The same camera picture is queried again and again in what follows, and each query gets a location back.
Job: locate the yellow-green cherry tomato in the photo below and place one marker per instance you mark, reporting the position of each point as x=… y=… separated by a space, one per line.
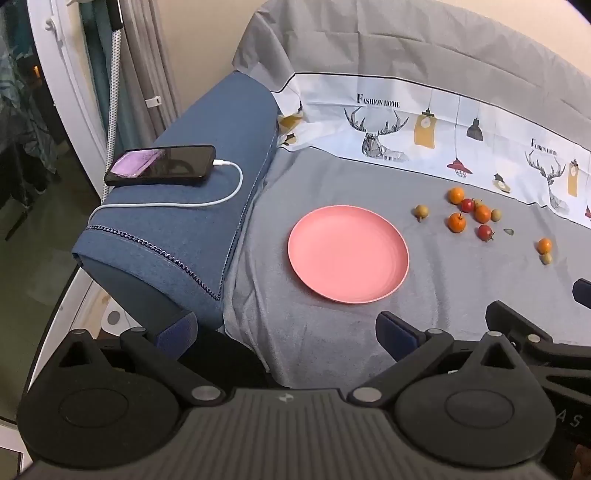
x=420 y=212
x=547 y=259
x=496 y=215

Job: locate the white wall hook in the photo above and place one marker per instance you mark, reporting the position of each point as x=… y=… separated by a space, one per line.
x=154 y=100

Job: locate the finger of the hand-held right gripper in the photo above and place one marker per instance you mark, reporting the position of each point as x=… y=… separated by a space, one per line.
x=584 y=293
x=521 y=323

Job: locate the teal curtain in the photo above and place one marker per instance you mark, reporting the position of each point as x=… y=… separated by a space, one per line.
x=99 y=69

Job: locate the red cherry tomato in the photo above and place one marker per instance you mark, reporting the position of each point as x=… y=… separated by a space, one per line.
x=485 y=232
x=467 y=206

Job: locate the dark patterned cloth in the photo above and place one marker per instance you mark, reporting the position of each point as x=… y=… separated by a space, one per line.
x=23 y=92

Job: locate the white door frame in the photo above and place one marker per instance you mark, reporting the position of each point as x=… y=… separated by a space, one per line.
x=64 y=92

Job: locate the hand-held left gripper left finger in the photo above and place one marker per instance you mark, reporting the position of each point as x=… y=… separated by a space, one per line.
x=178 y=332

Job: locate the small orange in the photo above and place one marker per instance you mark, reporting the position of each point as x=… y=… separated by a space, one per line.
x=456 y=195
x=544 y=245
x=482 y=214
x=456 y=223

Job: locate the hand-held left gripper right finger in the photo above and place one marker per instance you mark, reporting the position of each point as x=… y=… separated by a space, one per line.
x=397 y=334

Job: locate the grey cover with printed border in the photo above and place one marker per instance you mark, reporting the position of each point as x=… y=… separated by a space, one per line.
x=415 y=55

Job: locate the blue armrest cover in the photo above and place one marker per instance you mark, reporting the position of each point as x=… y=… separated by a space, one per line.
x=184 y=240

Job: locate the grey curtain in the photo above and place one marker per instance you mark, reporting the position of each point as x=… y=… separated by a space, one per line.
x=147 y=55

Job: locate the pink round plate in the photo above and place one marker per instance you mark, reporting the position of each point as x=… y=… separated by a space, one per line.
x=346 y=254

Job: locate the black smartphone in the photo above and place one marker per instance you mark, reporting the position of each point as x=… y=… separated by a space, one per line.
x=175 y=164

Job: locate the white plastic object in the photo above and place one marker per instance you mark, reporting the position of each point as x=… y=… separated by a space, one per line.
x=113 y=318

